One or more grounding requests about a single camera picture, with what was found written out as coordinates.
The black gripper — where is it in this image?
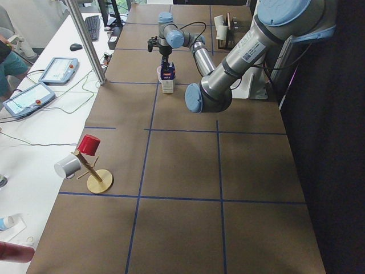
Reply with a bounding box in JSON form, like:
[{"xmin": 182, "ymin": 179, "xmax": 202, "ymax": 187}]
[{"xmin": 147, "ymin": 36, "xmax": 172, "ymax": 69}]

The white mug with black handle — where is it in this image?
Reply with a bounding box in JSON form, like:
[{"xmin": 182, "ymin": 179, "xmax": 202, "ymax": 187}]
[{"xmin": 156, "ymin": 66, "xmax": 161, "ymax": 82}]

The blue white milk carton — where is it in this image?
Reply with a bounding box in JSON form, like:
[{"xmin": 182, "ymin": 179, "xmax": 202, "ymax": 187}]
[{"xmin": 160, "ymin": 62, "xmax": 176, "ymax": 94}]

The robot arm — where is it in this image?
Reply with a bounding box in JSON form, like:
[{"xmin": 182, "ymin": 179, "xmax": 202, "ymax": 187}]
[{"xmin": 147, "ymin": 1, "xmax": 338, "ymax": 113}]

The red cup on stand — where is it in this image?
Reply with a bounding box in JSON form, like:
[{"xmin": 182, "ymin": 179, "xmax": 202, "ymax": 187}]
[{"xmin": 77, "ymin": 134, "xmax": 100, "ymax": 156}]

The grey white cup on stand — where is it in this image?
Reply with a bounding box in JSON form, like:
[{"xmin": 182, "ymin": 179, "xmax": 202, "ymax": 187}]
[{"xmin": 54, "ymin": 154, "xmax": 82, "ymax": 179}]

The white ribbed mug near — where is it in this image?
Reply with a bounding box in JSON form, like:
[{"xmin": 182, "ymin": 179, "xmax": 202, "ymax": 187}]
[{"xmin": 216, "ymin": 25, "xmax": 228, "ymax": 41}]

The white ribbed mug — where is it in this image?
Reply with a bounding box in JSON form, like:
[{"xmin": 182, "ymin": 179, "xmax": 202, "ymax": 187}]
[
  {"xmin": 216, "ymin": 25, "xmax": 228, "ymax": 41},
  {"xmin": 214, "ymin": 15, "xmax": 225, "ymax": 31}
]

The white ribbed mug far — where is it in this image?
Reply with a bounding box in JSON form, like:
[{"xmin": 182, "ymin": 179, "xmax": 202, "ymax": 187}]
[{"xmin": 214, "ymin": 15, "xmax": 225, "ymax": 31}]

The black keyboard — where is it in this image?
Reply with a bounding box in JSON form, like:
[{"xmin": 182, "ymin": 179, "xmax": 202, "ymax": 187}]
[{"xmin": 84, "ymin": 15, "xmax": 100, "ymax": 41}]

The black computer mouse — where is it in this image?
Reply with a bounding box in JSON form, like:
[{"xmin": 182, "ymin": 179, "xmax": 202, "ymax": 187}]
[{"xmin": 70, "ymin": 43, "xmax": 83, "ymax": 51}]

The teach pendant far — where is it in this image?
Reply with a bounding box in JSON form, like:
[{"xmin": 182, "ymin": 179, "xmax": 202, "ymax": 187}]
[{"xmin": 39, "ymin": 57, "xmax": 79, "ymax": 86}]

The teach pendant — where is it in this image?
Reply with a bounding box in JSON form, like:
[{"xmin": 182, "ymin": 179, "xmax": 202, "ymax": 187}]
[
  {"xmin": 39, "ymin": 57, "xmax": 79, "ymax": 86},
  {"xmin": 2, "ymin": 83, "xmax": 55, "ymax": 118}
]

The wooden mug tree stand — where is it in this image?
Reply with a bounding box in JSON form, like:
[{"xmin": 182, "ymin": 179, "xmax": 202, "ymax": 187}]
[{"xmin": 71, "ymin": 150, "xmax": 113, "ymax": 194}]

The teach pendant near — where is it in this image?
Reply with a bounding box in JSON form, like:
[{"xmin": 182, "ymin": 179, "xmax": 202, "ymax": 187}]
[{"xmin": 2, "ymin": 83, "xmax": 55, "ymax": 118}]

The red bottle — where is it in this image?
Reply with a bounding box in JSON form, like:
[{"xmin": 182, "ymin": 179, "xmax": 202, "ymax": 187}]
[{"xmin": 1, "ymin": 241, "xmax": 35, "ymax": 263}]

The black wire mug rack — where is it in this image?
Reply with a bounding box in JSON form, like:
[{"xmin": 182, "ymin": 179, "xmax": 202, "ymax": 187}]
[{"xmin": 214, "ymin": 12, "xmax": 237, "ymax": 50}]

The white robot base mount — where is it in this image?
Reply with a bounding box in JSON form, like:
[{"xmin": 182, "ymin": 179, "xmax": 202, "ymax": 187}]
[{"xmin": 231, "ymin": 67, "xmax": 268, "ymax": 99}]

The aluminium frame post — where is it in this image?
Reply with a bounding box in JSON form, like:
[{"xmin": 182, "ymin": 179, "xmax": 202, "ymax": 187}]
[{"xmin": 65, "ymin": 0, "xmax": 106, "ymax": 86}]

